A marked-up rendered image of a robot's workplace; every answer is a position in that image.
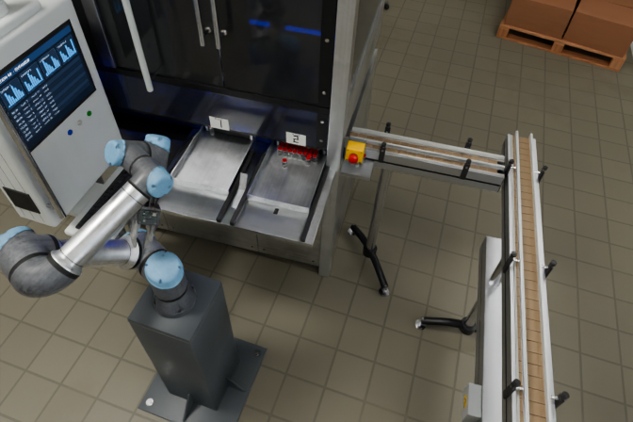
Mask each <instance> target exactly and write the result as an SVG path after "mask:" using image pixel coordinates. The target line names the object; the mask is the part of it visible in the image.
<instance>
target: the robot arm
mask: <svg viewBox="0 0 633 422"><path fill-rule="evenodd" d="M169 153H170V139H169V138H167V137H164V136H160V135H155V134H148V135H146V137H145V139H144V141H136V140H124V139H113V140H110V141H109V142H108V143H107V145H106V146H105V161H106V162H107V164H108V165H110V166H116V167H119V166H121V167H123V168H124V169H125V170H126V171H127V172H128V173H129V174H130V175H131V176H132V177H131V178H130V179H129V180H128V181H127V182H126V183H125V184H124V185H123V186H122V187H121V188H120V189H119V190H118V191H117V192H116V193H115V194H114V195H113V196H112V197H111V198H110V199H109V200H108V201H107V202H106V203H105V204H104V205H103V206H102V207H101V208H100V209H99V210H98V211H97V212H96V213H95V214H94V215H93V216H92V217H91V218H90V219H89V220H88V221H87V222H86V223H85V224H84V225H83V226H82V227H81V228H80V229H79V230H78V231H77V232H76V233H75V234H74V235H73V236H72V237H71V238H70V239H57V238H56V237H55V236H54V235H38V234H35V232H34V230H32V229H30V228H29V227H26V226H18V227H14V228H11V229H9V230H7V231H6V232H5V233H3V234H1V235H0V268H1V270H2V271H3V273H4V274H5V276H6V277H7V279H8V280H9V282H10V283H11V285H12V287H13V288H14V289H15V290H16V291H17V292H18V293H19V294H21V295H23V296H26V297H29V298H44V297H48V296H51V295H54V294H56V293H57V292H59V291H61V290H63V289H64V288H66V287H67V286H69V285H70V284H72V283H73V282H74V281H75V280H76V279H77V278H78V277H79V276H80V275H81V274H82V268H90V267H106V266H119V267H120V268H123V269H136V270H137V271H138V272H139V273H140V275H141V276H142V277H143V278H144V279H145V280H146V281H147V283H148V284H149V285H150V286H151V288H152V290H153V291H154V298H153V302H154V308H155V310H156V312H157V313H158V314H160V315H161V316H163V317H166V318H177V317H182V316H184V315H185V314H187V313H188V312H189V311H190V310H191V309H192V308H193V306H194V305H195V303H196V299H197V293H196V290H195V287H194V286H193V284H192V283H191V282H190V281H188V280H187V277H186V274H185V272H184V267H183V264H182V262H181V260H180V259H179V258H178V256H177V255H175V254H174V253H172V252H168V251H167V250H166V249H165V248H164V247H163V246H162V245H161V244H160V243H159V242H158V241H157V240H156V239H155V237H154V232H155V230H156V228H157V227H158V225H159V223H160V213H161V208H160V206H159V204H158V203H156V198H160V197H163V195H167V194H168V193H169V192H170V190H171V189H172V186H173V179H172V177H171V175H170V174H169V173H168V172H167V171H166V169H167V164H168V158H169ZM127 221H128V227H129V232H130V233H129V232H127V233H126V234H124V235H123V236H122V237H121V238H120V239H110V238H111V237H112V236H113V235H115V234H116V233H117V232H118V231H119V230H120V229H121V227H122V226H123V225H124V224H125V223H126V222H127ZM140 224H143V225H146V229H147V231H146V230H144V229H139V228H140Z"/></svg>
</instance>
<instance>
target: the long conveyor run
mask: <svg viewBox="0 0 633 422"><path fill-rule="evenodd" d="M501 155H504V156H505V158H504V159H505V160H504V166H505V169H504V175H505V179H504V181H503V183H502V186H501V283H502V422H557V421H556V409H557V408H558V407H559V406H560V405H561V404H562V403H563V402H564V400H566V399H568V398H569V397H570V396H569V394H568V393H567V392H565V391H563V392H562V393H560V394H559V395H558V396H554V383H553V370H552V357H551V345H550V331H549V319H548V306H547V293H546V280H545V278H546V277H547V276H548V274H549V273H550V272H551V270H552V269H553V267H554V266H555V265H556V264H557V262H556V261H555V260H551V261H550V263H549V265H548V266H545V265H544V243H543V229H542V217H541V204H540V190H539V183H540V181H541V179H542V178H543V176H544V171H545V170H547V169H548V167H547V166H543V167H542V170H541V171H538V165H537V153H536V139H534V138H533V134H531V133H530V135H529V138H521V137H518V131H515V133H514V136H513V135H510V134H508V135H507V136H506V138H505V140H504V143H503V145H502V147H501ZM538 174H539V176H538Z"/></svg>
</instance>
